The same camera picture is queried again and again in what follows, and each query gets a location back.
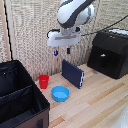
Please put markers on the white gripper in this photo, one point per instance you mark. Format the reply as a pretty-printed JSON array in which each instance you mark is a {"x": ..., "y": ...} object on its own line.
[{"x": 63, "y": 39}]

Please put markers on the blue plastic bowl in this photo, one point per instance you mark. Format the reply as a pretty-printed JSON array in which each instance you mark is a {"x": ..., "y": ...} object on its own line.
[{"x": 60, "y": 94}]

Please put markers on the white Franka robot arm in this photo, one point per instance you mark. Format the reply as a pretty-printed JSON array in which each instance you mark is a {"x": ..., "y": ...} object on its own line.
[{"x": 71, "y": 13}]

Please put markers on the black air fryer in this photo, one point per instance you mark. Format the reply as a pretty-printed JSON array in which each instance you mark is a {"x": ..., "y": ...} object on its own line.
[{"x": 113, "y": 50}]

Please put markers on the navy blue flat board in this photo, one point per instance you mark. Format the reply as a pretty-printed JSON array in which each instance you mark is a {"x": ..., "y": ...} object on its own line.
[{"x": 71, "y": 73}]

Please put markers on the red plastic cup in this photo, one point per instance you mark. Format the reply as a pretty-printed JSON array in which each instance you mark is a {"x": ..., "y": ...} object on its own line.
[{"x": 43, "y": 81}]

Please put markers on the beige woven folding screen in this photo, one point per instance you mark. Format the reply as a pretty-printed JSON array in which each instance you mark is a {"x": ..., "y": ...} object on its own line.
[{"x": 30, "y": 33}]

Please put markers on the light grey flat tray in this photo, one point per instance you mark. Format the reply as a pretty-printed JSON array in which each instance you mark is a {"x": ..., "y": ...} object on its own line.
[{"x": 119, "y": 31}]

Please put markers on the black fabric storage bin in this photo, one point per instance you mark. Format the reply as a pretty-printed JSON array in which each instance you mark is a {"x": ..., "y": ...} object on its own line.
[{"x": 20, "y": 96}]

